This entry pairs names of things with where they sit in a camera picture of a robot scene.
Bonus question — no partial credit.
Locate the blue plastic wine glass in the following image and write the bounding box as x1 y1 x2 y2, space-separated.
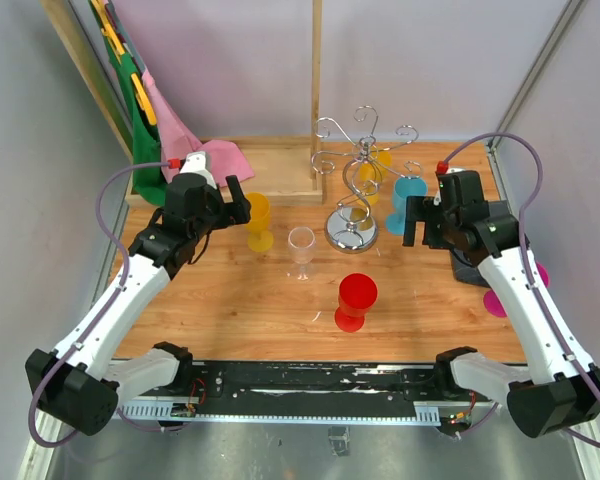
385 177 428 236

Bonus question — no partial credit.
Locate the yellow wine glass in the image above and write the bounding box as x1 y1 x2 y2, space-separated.
246 192 274 253
351 152 392 231

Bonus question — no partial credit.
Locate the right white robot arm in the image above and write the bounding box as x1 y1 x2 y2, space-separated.
403 166 600 438

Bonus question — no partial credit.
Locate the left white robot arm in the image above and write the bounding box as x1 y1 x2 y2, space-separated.
25 172 251 436

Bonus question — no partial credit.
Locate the clear wine glass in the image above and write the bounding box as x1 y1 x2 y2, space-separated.
287 226 316 281

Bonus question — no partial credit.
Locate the chrome wine glass rack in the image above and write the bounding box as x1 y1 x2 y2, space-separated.
311 105 423 254

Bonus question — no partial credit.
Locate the red plastic wine glass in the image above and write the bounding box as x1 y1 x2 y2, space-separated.
334 272 378 333

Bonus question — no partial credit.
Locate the magenta plastic wine glass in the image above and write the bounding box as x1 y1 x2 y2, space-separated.
483 262 551 318

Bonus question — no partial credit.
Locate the grey folded cloth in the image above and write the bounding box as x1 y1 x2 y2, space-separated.
450 200 510 288

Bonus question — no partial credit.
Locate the green garment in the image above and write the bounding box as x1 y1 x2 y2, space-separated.
89 2 167 207

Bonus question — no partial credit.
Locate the pink garment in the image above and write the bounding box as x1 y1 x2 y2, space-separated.
141 70 255 187

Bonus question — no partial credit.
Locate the yellow clothes hanger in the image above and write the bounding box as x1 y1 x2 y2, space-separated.
90 0 157 126

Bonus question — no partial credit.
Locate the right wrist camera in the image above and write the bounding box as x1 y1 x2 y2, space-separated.
436 161 465 176

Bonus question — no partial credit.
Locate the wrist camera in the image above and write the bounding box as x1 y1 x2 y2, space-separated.
180 151 216 188
436 161 465 176

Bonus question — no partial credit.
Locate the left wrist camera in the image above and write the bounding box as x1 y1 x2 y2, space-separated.
180 151 216 188

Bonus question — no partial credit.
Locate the wooden clothes rack frame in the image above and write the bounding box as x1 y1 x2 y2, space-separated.
41 1 324 206

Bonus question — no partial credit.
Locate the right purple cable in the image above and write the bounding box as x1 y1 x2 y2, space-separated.
435 131 600 447

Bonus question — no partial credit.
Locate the purple cable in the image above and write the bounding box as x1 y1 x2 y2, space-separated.
435 131 600 447
28 158 181 448

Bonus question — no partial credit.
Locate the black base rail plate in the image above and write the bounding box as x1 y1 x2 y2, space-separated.
121 360 490 426

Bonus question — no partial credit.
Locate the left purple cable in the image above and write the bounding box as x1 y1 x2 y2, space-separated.
28 158 181 448

